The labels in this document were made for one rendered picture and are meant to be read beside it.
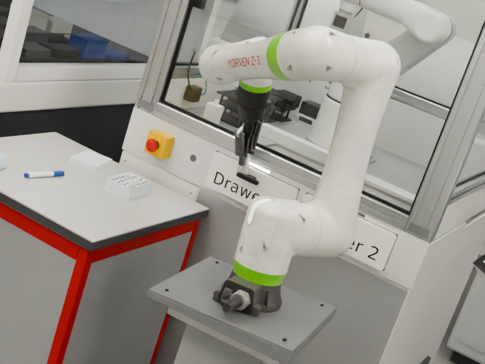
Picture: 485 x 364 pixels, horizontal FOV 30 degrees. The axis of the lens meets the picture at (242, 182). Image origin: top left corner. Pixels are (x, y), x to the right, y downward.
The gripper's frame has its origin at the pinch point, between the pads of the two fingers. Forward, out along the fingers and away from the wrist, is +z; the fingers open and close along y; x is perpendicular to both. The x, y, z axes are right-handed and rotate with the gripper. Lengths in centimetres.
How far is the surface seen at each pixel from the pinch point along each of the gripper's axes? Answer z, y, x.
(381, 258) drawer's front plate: 8.9, 0.8, 47.7
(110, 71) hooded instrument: 12, -33, -77
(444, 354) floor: 148, -131, 51
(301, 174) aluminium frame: -1.4, -5.2, 16.5
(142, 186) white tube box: 8.4, 19.8, -21.1
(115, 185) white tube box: 6.6, 26.7, -25.7
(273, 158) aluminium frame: -2.6, -5.0, 7.0
